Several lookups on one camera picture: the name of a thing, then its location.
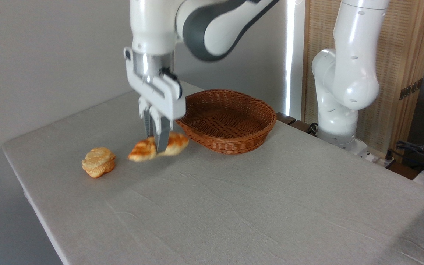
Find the dark wooden furniture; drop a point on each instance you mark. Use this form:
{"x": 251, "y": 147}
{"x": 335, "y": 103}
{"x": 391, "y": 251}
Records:
{"x": 287, "y": 118}

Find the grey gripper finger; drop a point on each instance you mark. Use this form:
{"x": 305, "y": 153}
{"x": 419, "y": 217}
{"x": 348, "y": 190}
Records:
{"x": 146, "y": 117}
{"x": 162, "y": 132}

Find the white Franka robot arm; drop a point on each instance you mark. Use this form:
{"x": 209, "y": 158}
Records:
{"x": 153, "y": 25}

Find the small round puff pastry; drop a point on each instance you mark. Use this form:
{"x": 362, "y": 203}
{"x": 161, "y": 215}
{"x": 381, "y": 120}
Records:
{"x": 98, "y": 162}

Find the dark metal screen hinge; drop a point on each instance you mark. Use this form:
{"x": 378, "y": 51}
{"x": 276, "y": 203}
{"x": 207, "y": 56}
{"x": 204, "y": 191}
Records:
{"x": 410, "y": 89}

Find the braided golden bread loaf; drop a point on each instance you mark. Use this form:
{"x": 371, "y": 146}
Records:
{"x": 142, "y": 151}

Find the brown wicker basket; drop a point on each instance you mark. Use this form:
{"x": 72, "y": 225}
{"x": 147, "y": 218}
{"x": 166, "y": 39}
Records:
{"x": 234, "y": 143}

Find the grey tablecloth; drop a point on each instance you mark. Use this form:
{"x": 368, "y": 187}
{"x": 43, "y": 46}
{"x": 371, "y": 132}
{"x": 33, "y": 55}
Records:
{"x": 234, "y": 206}

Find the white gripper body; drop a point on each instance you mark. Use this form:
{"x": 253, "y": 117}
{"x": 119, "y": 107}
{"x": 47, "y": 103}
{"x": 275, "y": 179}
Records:
{"x": 160, "y": 95}

